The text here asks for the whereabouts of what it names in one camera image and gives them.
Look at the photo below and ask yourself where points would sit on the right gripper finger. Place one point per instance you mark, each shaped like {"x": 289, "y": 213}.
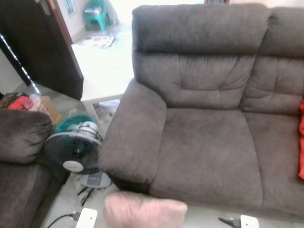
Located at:
{"x": 225, "y": 220}

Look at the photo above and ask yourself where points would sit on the pink pillow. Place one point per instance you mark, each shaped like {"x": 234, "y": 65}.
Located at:
{"x": 142, "y": 211}

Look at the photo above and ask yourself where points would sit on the large brown fabric sofa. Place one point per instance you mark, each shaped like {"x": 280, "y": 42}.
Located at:
{"x": 204, "y": 142}

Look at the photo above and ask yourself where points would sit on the red pillow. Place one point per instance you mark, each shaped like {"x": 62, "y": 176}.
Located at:
{"x": 301, "y": 142}

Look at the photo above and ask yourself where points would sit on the black floor fan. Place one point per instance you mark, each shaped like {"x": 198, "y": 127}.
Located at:
{"x": 71, "y": 149}

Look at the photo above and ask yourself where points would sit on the small brown fabric sofa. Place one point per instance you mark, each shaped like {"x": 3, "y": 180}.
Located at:
{"x": 23, "y": 137}

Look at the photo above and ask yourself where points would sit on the colourful printed floor mat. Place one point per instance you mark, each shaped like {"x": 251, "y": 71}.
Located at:
{"x": 97, "y": 41}

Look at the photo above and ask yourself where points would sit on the teal plastic basin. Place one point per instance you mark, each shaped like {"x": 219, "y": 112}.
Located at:
{"x": 71, "y": 122}

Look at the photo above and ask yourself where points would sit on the white side table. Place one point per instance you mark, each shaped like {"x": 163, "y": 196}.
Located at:
{"x": 104, "y": 80}

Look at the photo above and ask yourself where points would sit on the brown cardboard box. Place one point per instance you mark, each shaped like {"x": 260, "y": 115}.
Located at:
{"x": 51, "y": 111}

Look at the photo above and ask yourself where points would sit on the clear plastic bag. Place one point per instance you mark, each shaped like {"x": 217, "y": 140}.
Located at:
{"x": 37, "y": 102}

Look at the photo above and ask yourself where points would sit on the red package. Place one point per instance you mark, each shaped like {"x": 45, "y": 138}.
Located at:
{"x": 19, "y": 103}

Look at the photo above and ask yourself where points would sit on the green plastic stool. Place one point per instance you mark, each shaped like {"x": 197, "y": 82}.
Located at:
{"x": 97, "y": 19}

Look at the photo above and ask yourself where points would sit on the dark wooden door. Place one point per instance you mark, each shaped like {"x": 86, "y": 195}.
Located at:
{"x": 33, "y": 38}

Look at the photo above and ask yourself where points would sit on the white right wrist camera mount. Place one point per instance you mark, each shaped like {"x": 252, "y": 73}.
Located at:
{"x": 250, "y": 222}

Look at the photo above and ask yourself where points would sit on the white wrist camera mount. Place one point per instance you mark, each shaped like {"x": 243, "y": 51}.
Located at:
{"x": 250, "y": 222}
{"x": 87, "y": 218}

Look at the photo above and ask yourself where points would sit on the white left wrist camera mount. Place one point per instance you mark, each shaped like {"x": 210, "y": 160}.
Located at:
{"x": 87, "y": 218}

